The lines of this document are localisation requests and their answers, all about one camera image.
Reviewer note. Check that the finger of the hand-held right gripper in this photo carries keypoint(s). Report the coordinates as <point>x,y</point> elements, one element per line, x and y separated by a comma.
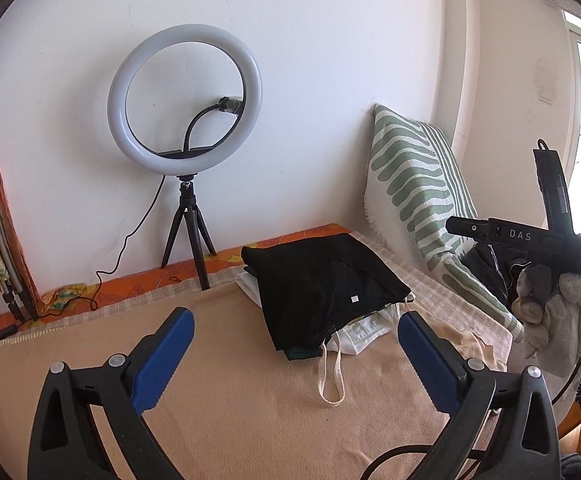
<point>465,227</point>

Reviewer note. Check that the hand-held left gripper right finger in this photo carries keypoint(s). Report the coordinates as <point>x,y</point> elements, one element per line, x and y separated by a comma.
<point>428,360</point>

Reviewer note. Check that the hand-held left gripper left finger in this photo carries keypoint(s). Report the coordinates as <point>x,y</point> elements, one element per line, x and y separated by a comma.
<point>163,355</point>

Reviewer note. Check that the dark cloth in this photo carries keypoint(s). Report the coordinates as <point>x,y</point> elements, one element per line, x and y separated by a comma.
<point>485,270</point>

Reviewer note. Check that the black garment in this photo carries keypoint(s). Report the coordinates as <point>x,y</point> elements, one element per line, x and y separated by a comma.
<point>320,285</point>

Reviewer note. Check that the person's right hand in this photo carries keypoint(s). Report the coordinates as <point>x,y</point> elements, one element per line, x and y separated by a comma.
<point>565,320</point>

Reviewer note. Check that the checked woven cloth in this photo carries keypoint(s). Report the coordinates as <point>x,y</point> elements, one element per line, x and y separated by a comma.
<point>180,292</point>

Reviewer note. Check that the white garment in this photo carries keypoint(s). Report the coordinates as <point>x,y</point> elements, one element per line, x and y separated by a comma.
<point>365,332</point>

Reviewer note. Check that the green striped pillow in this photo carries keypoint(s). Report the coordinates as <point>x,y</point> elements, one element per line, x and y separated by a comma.
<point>410,185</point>

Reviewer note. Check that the beige blanket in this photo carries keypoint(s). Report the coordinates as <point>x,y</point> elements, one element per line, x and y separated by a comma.
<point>250,410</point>

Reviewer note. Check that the teal garment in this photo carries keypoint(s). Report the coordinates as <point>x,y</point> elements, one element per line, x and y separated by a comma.
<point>303,354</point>

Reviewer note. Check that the black mini tripod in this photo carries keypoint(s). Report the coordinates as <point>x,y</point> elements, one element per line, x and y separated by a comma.
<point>190,210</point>

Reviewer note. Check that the floral scarf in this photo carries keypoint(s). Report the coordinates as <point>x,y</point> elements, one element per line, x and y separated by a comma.
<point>18,260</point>

